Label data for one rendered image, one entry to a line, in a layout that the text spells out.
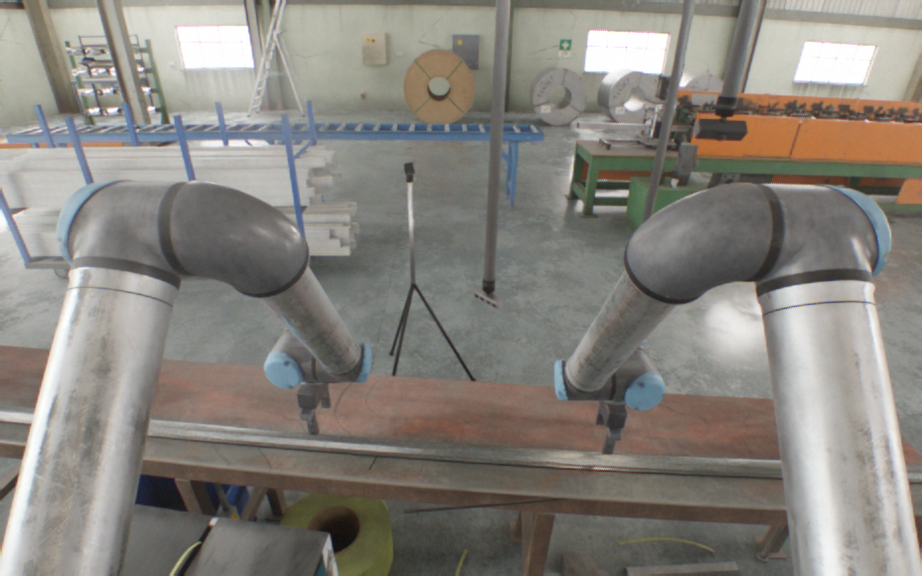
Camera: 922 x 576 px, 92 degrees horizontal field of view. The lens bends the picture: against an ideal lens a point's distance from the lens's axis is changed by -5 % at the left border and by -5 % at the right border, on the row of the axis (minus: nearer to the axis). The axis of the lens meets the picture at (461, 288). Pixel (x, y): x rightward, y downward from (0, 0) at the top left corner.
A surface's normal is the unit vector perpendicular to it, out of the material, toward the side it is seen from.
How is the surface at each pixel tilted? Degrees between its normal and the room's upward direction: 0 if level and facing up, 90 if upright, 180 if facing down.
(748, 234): 71
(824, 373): 58
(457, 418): 0
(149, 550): 0
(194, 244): 86
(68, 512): 52
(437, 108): 90
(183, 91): 90
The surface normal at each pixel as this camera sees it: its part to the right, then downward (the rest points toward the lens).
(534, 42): 0.04, 0.48
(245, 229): 0.69, -0.10
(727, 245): -0.38, 0.27
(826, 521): -0.84, -0.15
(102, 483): 0.85, -0.13
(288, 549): 0.02, -0.88
